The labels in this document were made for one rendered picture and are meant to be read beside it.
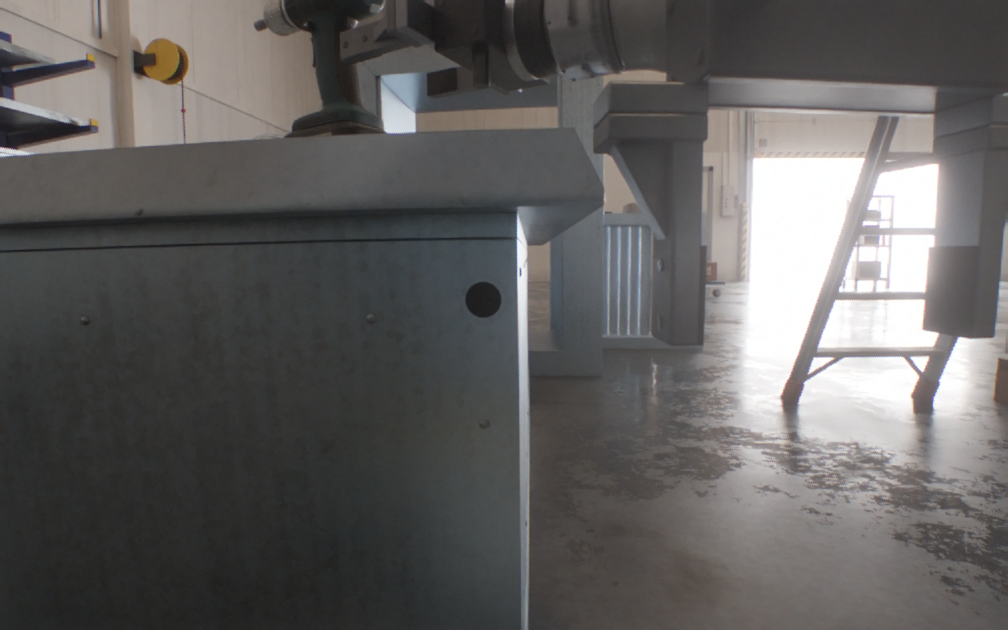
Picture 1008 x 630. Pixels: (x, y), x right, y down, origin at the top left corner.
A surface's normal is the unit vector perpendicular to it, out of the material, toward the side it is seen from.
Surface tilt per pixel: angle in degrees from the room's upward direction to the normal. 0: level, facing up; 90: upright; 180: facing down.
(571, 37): 125
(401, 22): 90
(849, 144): 90
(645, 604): 0
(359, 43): 90
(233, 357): 90
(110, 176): 67
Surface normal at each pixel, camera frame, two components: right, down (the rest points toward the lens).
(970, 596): -0.01, -0.99
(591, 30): -0.41, 0.60
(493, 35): 0.87, 0.04
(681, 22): -1.00, 0.02
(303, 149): -0.05, -0.27
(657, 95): 0.03, 0.12
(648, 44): -0.53, 0.81
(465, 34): -0.48, 0.11
